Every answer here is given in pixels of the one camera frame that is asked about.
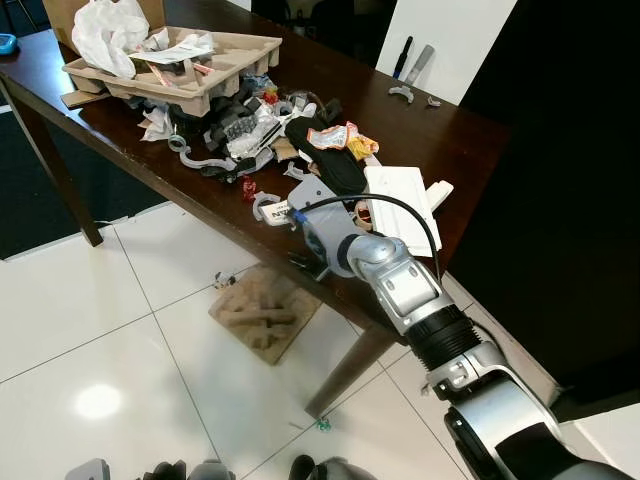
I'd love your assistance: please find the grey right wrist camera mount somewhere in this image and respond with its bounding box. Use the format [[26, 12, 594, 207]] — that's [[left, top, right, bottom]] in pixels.
[[288, 172, 361, 246]]

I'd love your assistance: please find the white paper booklet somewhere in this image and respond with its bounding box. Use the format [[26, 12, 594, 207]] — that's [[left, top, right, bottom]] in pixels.
[[362, 165, 442, 257]]

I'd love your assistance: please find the brown moulded pulp insert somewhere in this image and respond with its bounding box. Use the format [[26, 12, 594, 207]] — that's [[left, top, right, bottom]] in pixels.
[[208, 265, 324, 367]]

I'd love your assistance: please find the grey curved plastic hook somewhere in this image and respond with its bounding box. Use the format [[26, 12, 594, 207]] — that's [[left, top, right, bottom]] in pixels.
[[168, 135, 237, 173]]

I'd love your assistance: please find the crumpled white paper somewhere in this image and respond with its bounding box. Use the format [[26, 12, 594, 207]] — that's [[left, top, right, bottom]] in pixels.
[[140, 105, 182, 142]]

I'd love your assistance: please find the orange snack wrapper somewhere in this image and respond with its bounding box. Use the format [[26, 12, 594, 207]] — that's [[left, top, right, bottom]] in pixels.
[[318, 122, 382, 160]]

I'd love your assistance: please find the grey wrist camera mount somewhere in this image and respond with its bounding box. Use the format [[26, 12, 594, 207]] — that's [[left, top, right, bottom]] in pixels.
[[65, 458, 111, 480], [288, 172, 361, 246]]

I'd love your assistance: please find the white printed paper wrapper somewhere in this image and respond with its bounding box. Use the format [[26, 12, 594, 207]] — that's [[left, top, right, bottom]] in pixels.
[[133, 35, 217, 67]]

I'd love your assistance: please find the dark brown wooden table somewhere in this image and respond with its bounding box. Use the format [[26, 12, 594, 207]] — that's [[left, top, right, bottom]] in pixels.
[[0, 0, 513, 421]]

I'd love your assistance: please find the black cabinet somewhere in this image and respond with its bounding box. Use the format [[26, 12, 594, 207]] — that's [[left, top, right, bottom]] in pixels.
[[450, 0, 640, 423]]

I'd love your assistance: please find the brown cardboard box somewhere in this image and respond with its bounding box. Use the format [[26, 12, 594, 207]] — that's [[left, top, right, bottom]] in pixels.
[[42, 0, 167, 53]]

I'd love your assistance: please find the grey robot right foot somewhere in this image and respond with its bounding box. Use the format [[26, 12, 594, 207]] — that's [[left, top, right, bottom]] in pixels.
[[290, 455, 376, 480]]

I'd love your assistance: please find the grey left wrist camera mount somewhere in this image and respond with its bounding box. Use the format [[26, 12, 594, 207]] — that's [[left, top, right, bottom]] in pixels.
[[65, 458, 111, 480]]

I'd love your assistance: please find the crumpled clear plastic bag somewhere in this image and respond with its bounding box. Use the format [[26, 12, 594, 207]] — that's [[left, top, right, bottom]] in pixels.
[[228, 100, 287, 162]]

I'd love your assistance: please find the white panel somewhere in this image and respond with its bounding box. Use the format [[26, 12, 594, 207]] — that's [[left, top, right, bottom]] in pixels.
[[375, 0, 518, 107]]

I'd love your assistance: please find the black marker pen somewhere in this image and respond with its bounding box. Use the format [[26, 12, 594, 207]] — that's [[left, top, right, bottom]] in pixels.
[[394, 37, 414, 82]]

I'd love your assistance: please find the small white box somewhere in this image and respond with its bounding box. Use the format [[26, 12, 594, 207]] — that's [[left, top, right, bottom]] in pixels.
[[426, 178, 457, 212]]

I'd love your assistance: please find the dark floor mat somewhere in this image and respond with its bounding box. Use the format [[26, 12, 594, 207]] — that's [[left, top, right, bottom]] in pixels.
[[0, 108, 167, 262]]

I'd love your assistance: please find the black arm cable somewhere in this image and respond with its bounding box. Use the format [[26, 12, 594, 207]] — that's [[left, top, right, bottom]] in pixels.
[[298, 194, 444, 259]]

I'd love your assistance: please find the moulded pulp packing tray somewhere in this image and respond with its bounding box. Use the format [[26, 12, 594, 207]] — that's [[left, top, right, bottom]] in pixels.
[[62, 28, 285, 119]]

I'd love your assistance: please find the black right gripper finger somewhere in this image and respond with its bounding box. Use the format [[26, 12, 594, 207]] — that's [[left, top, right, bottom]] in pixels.
[[285, 118, 329, 163]]

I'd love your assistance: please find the crumpled white plastic bag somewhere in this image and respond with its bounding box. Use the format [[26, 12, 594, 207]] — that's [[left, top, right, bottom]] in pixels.
[[72, 0, 151, 80]]

